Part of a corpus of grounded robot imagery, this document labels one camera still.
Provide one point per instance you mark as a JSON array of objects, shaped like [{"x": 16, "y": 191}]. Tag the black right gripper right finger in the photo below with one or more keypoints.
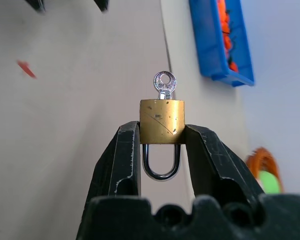
[{"x": 210, "y": 162}]

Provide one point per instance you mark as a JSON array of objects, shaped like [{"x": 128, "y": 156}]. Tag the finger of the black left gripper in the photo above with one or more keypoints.
[
  {"x": 102, "y": 4},
  {"x": 37, "y": 4}
]

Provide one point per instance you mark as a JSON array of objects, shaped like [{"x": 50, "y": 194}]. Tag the small silver key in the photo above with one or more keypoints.
[{"x": 165, "y": 87}]

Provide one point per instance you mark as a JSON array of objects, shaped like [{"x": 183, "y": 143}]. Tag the bright green round object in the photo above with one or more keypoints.
[{"x": 268, "y": 183}]

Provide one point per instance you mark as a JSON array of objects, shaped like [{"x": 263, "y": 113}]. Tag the blue plastic bin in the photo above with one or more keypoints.
[{"x": 207, "y": 50}]

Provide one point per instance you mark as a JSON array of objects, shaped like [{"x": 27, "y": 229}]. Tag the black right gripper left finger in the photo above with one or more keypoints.
[{"x": 122, "y": 162}]

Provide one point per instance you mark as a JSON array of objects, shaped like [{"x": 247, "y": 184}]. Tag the orange and black small parts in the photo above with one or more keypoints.
[{"x": 226, "y": 42}]

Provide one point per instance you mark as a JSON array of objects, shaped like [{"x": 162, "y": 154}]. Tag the red tape mark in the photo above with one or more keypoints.
[{"x": 26, "y": 68}]

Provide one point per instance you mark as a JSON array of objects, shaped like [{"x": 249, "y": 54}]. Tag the brass padlock with steel shackle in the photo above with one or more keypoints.
[{"x": 162, "y": 120}]

